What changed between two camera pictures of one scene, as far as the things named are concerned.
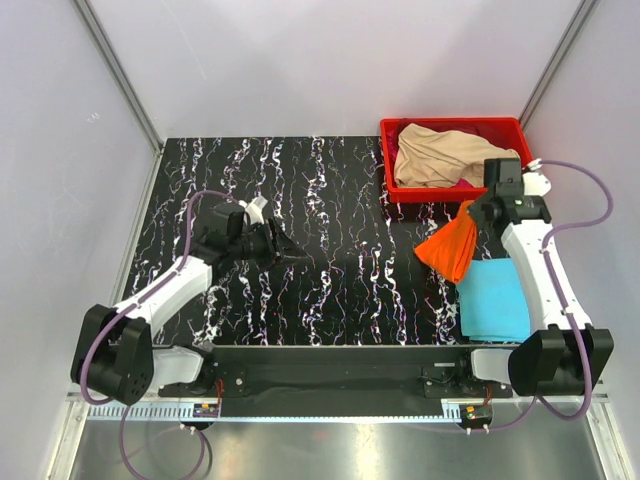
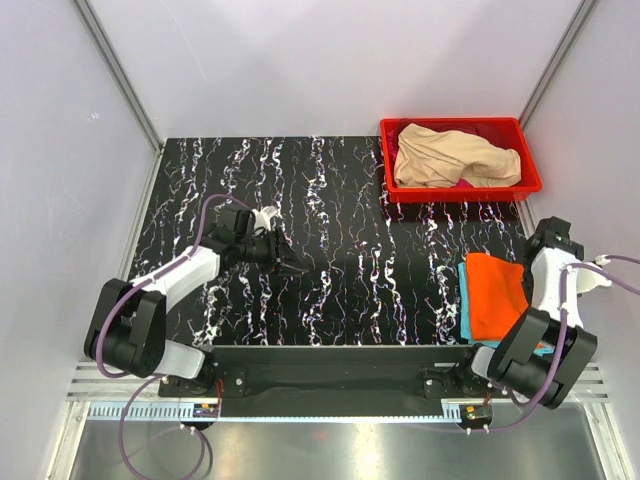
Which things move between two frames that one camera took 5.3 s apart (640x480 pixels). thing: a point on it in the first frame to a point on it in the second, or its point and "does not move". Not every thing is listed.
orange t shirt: [451, 248] to [497, 296]
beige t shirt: [427, 157] does not move
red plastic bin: [507, 132] does not move
